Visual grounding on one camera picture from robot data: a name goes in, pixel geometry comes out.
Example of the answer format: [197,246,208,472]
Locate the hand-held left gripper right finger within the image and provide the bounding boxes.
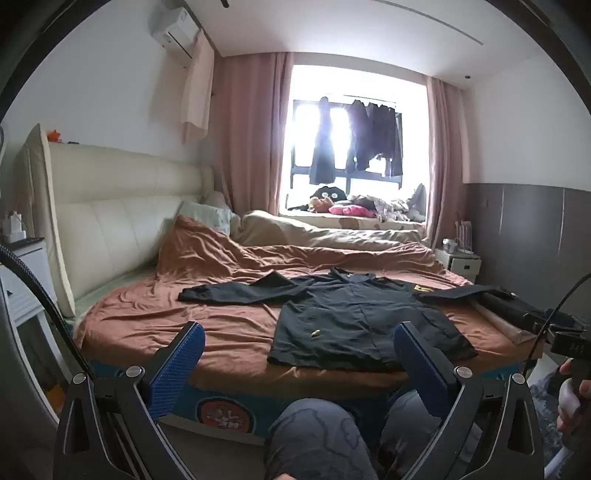
[392,322,546,480]

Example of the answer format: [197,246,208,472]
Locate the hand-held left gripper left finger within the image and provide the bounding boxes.
[53,322,206,480]

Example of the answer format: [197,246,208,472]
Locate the black shirt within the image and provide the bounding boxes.
[178,267,513,374]

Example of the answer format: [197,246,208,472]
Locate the pile of patterned clothes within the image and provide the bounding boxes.
[348,184,428,222]

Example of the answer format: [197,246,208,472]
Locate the dark hanging clothes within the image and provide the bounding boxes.
[346,98,404,178]

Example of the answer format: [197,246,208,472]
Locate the person's right hand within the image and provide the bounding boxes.
[556,357,591,435]

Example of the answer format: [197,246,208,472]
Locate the person's right leg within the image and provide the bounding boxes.
[379,390,444,467]

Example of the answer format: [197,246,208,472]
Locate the beige folded cloth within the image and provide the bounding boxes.
[475,302,541,344]

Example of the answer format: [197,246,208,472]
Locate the brown blanket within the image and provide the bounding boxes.
[74,215,522,388]

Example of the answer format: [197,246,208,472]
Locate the small white bedside cabinet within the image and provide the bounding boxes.
[436,249,482,284]

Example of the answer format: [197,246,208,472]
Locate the person's knees in grey trousers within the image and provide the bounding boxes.
[263,399,379,480]

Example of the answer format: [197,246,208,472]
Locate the pink and white stand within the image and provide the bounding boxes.
[455,219,474,254]

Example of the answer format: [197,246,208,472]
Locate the pale pillow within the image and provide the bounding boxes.
[178,200,234,238]

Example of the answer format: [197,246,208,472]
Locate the cream leather headboard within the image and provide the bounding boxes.
[14,122,215,319]

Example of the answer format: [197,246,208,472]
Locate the pink cushion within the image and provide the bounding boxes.
[329,204,377,219]

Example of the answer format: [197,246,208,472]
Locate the white nightstand with drawer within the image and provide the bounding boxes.
[0,240,75,416]

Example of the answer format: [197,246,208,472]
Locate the beige duvet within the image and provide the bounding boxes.
[231,210,428,252]

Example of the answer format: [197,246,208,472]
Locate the black plush toy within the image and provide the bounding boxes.
[314,185,351,204]

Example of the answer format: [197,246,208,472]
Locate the pink curtain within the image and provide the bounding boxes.
[208,51,296,217]
[422,76,472,250]

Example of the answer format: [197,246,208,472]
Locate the dark hanging coat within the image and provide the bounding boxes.
[308,95,337,184]

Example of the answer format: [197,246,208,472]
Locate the window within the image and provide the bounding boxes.
[288,65,428,217]

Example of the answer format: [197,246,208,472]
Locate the cream hanging cloth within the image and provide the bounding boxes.
[180,32,215,144]

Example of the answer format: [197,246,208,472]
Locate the white air conditioner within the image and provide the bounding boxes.
[150,4,201,58]

